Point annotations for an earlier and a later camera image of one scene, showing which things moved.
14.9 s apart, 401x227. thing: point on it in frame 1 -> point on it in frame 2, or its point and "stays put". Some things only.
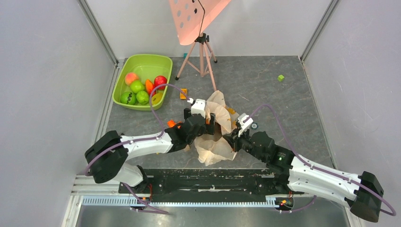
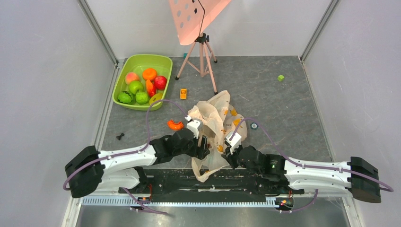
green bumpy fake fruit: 142,97 stays put
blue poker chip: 254,126 stays put
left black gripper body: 206,128 -> 194,150
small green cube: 280,77 stays put
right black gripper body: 234,137 -> 231,157
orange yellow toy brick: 182,95 stays put
